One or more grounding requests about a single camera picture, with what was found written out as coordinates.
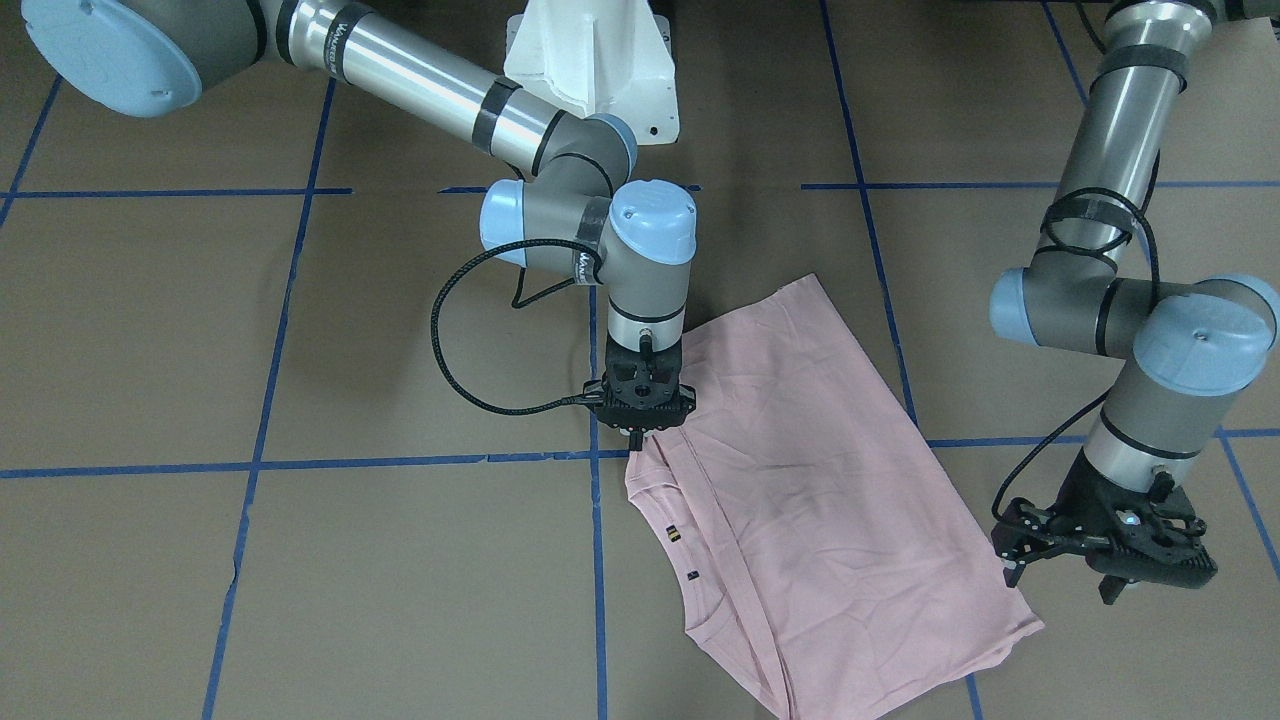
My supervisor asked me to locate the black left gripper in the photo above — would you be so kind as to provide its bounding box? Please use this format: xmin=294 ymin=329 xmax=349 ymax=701
xmin=991 ymin=454 xmax=1219 ymax=606

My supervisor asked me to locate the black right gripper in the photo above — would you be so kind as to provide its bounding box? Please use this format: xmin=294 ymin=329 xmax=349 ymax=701
xmin=582 ymin=338 xmax=696 ymax=452

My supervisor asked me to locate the pink Snoopy t-shirt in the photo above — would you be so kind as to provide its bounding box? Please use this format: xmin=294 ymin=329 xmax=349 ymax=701
xmin=625 ymin=275 xmax=1043 ymax=719

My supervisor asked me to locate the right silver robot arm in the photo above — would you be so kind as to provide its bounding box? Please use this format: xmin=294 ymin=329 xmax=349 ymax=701
xmin=20 ymin=1 xmax=698 ymax=451

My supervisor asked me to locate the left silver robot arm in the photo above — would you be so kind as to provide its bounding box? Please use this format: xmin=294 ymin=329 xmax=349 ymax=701
xmin=989 ymin=1 xmax=1277 ymax=605

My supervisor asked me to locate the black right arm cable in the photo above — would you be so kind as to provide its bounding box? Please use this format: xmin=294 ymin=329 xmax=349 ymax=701
xmin=430 ymin=238 xmax=611 ymax=416

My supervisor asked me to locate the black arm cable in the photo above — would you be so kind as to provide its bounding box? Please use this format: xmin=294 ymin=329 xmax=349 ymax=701
xmin=989 ymin=150 xmax=1166 ymax=521
xmin=430 ymin=238 xmax=611 ymax=416

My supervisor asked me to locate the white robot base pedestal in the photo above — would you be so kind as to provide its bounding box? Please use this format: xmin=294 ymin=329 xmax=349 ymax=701
xmin=503 ymin=1 xmax=681 ymax=145

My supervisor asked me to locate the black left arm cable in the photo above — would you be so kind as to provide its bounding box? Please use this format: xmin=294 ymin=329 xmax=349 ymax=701
xmin=989 ymin=150 xmax=1166 ymax=521

